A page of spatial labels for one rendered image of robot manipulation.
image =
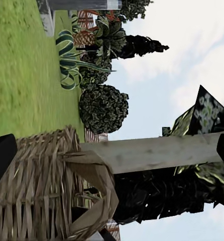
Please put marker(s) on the wicker basket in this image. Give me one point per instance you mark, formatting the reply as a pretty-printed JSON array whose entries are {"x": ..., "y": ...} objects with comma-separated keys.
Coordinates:
[{"x": 48, "y": 171}]

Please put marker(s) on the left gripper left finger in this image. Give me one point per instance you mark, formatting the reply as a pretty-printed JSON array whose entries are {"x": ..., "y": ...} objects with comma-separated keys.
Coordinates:
[{"x": 8, "y": 150}]

